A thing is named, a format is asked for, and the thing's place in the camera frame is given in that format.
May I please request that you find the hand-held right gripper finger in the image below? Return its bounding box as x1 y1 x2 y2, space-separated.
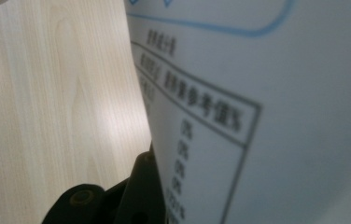
114 143 169 224

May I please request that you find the white and blue bag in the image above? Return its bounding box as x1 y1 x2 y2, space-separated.
124 0 351 224

